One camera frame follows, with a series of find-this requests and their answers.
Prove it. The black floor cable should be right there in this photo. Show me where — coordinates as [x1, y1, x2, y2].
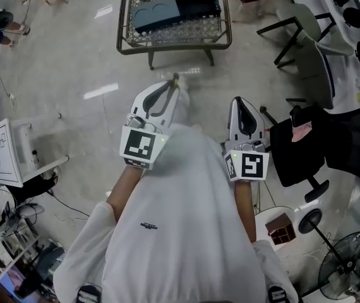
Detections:
[45, 189, 92, 218]

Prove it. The grey-blue box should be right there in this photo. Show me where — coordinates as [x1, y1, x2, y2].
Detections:
[130, 0, 188, 35]

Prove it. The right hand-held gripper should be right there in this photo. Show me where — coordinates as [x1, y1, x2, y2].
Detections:
[223, 96, 270, 182]

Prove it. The pink cloth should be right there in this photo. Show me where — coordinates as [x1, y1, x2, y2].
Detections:
[290, 121, 314, 143]

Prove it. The white floor cable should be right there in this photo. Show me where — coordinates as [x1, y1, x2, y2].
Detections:
[0, 73, 18, 114]

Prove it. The grey chair with black frame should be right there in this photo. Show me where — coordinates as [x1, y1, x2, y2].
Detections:
[256, 3, 356, 110]

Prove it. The blue bag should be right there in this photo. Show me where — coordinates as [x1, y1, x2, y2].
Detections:
[35, 242, 66, 281]

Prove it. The brown wooden organizer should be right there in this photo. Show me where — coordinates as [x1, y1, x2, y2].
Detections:
[265, 213, 297, 247]

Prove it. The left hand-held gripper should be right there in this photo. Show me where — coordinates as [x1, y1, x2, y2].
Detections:
[119, 73, 181, 171]

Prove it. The metal lattice coffee table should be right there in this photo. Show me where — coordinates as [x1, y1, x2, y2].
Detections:
[116, 0, 233, 71]

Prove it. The dark navy box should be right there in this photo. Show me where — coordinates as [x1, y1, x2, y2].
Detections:
[174, 0, 222, 21]

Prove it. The small round white table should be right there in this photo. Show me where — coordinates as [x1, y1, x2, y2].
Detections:
[253, 206, 298, 253]

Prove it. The person's right forearm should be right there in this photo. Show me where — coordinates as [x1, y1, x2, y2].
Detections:
[233, 179, 258, 244]

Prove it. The person's left forearm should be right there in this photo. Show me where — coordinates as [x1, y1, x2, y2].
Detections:
[105, 165, 146, 224]

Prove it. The black office chair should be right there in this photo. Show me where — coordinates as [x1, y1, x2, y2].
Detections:
[259, 104, 360, 203]

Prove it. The white wire rack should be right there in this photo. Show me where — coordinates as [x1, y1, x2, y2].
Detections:
[0, 231, 42, 290]

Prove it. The black floor fan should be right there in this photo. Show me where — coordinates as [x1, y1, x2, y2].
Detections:
[297, 208, 360, 301]

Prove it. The person's white shirt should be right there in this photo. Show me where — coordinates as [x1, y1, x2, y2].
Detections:
[52, 123, 299, 303]

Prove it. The white side table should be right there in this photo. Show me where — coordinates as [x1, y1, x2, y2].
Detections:
[0, 113, 71, 189]

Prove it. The long white table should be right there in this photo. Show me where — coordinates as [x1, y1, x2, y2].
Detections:
[284, 0, 360, 115]

